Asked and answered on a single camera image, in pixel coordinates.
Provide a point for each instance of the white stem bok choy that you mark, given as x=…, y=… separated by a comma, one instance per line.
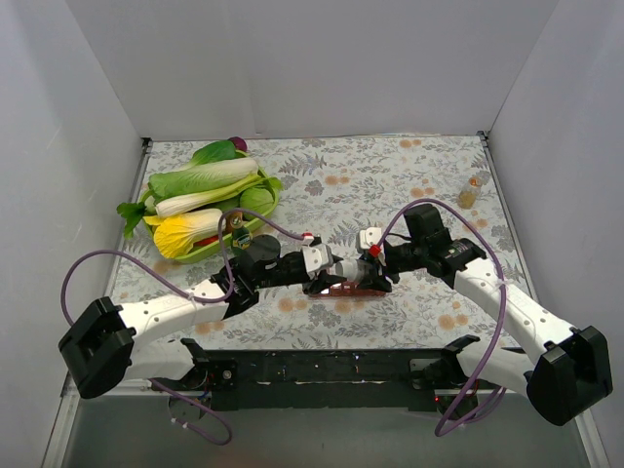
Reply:
x=182, y=204

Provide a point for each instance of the yellow napa cabbage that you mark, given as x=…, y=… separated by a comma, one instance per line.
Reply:
x=176, y=235

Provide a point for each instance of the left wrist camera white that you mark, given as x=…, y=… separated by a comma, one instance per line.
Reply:
x=317, y=256

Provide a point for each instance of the purple onion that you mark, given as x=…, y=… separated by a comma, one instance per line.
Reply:
x=239, y=143

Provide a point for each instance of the red weekly pill organizer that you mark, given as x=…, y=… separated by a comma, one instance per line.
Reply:
x=347, y=289

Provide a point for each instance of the white blue pill bottle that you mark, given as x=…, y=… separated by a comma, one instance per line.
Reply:
x=353, y=270

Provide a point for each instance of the floral tablecloth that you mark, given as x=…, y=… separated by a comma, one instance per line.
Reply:
x=336, y=187

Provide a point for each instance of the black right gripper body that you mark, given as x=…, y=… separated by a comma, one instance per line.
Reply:
x=380, y=275

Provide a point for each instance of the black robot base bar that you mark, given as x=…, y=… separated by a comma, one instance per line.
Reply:
x=320, y=379

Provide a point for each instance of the large green bok choy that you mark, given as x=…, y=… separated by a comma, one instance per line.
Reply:
x=201, y=178

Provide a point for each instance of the green plastic basket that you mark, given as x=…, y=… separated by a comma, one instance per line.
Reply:
x=204, y=251

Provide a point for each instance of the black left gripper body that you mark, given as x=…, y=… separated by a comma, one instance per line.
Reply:
x=321, y=279

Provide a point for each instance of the clear glass pill jar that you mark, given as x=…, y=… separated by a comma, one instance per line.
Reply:
x=469, y=193

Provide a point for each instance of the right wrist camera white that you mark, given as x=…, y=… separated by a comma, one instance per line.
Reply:
x=369, y=241

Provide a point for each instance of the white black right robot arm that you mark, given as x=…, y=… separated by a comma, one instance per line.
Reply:
x=561, y=369

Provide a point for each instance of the green leafy top vegetable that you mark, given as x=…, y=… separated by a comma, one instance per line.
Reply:
x=217, y=151

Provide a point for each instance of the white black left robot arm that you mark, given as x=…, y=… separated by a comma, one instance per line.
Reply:
x=110, y=343

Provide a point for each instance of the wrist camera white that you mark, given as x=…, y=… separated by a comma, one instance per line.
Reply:
x=317, y=256
x=369, y=241

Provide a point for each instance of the green round cabbage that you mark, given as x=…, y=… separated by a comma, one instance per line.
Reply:
x=258, y=199

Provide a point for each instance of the small green glass bottle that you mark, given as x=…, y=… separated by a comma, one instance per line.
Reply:
x=241, y=236

